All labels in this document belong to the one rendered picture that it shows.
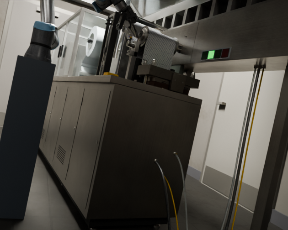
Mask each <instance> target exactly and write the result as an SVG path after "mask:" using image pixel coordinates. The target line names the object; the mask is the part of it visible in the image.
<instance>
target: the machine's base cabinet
mask: <svg viewBox="0 0 288 230"><path fill-rule="evenodd" d="M200 109H201V105H197V104H193V103H189V102H186V101H182V100H178V99H174V98H170V97H166V96H162V95H159V94H154V93H150V92H146V91H143V90H139V89H134V88H131V87H127V86H123V85H119V84H111V83H85V82H59V81H53V82H52V87H51V91H50V96H49V100H48V106H47V111H46V115H45V120H44V124H43V131H42V135H41V140H40V144H39V149H40V151H41V153H42V154H43V156H44V157H45V158H44V159H46V160H47V162H48V164H49V165H50V167H51V168H52V170H53V172H54V173H55V175H56V176H57V178H58V179H59V181H60V182H61V186H63V188H64V189H65V191H66V192H67V194H68V195H69V197H70V198H71V200H72V202H73V203H74V205H75V206H76V208H77V209H78V211H79V213H80V214H81V216H82V218H83V219H84V221H85V222H86V224H87V225H88V229H89V230H98V226H122V225H152V227H154V228H160V224H167V211H166V202H165V192H164V186H163V181H162V177H161V173H160V170H159V168H158V166H157V164H155V163H154V160H155V159H158V160H159V164H160V165H161V168H162V170H163V173H164V174H165V177H166V179H167V181H168V183H169V185H170V188H171V191H172V194H173V199H174V203H175V208H176V215H178V210H179V206H180V202H181V196H182V192H183V179H182V173H181V167H180V164H179V161H178V159H177V157H176V156H174V155H173V154H174V152H176V153H177V155H178V157H179V159H180V161H181V165H182V169H183V173H184V180H185V179H186V174H187V169H188V164H189V160H190V155H191V151H192V146H193V141H194V137H195V132H196V128H197V122H198V118H199V114H200Z"/></svg>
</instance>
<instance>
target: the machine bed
mask: <svg viewBox="0 0 288 230"><path fill-rule="evenodd" d="M53 81H59V82H85V83H111V84H119V85H123V86H127V87H131V88H134V89H139V90H143V91H146V92H150V93H154V94H159V95H162V96H166V97H170V98H174V99H178V100H182V101H186V102H189V103H193V104H197V105H202V99H198V98H194V97H191V96H188V95H184V94H180V93H176V92H173V91H169V90H166V89H161V88H158V87H154V86H151V85H147V84H143V83H139V82H136V81H132V80H129V79H125V78H121V77H118V76H114V75H94V76H69V77H54V78H53Z"/></svg>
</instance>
